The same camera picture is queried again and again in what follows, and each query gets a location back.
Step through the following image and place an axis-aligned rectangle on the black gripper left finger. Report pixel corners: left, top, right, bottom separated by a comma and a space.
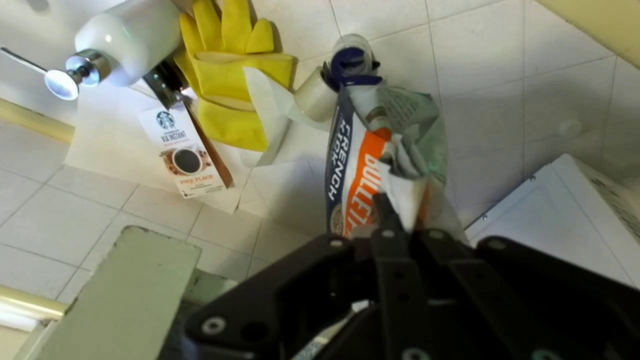
370, 191, 430, 336

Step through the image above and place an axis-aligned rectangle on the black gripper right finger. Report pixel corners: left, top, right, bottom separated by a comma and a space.
417, 225, 531, 360

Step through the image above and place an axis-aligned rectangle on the orange and blue food bag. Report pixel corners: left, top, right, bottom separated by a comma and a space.
323, 45, 452, 240

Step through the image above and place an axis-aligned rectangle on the cream open cabinet door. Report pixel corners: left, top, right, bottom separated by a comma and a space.
37, 224, 205, 360

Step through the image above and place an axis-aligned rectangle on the white countertop appliance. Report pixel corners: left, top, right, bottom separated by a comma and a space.
465, 152, 640, 291

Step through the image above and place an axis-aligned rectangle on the clear tape roll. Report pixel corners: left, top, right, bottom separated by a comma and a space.
293, 65, 340, 125

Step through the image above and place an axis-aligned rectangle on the white folded paper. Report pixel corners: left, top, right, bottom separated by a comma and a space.
243, 63, 316, 168

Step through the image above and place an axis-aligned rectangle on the white Starbucks coffee box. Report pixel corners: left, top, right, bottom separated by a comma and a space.
136, 58, 237, 202

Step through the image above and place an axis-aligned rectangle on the yellow rubber glove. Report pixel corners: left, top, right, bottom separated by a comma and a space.
172, 0, 300, 154

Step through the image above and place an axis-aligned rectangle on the white paper napkin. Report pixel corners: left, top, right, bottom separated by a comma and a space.
63, 77, 246, 215

